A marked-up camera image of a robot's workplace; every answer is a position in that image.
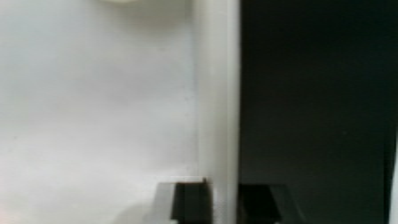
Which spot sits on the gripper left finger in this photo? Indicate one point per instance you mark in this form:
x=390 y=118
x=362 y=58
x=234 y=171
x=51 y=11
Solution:
x=183 y=203

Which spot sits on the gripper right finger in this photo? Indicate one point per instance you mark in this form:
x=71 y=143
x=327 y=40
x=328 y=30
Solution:
x=264 y=204

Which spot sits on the white square tabletop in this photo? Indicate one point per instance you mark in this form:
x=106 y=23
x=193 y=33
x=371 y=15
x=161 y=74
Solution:
x=117 y=108

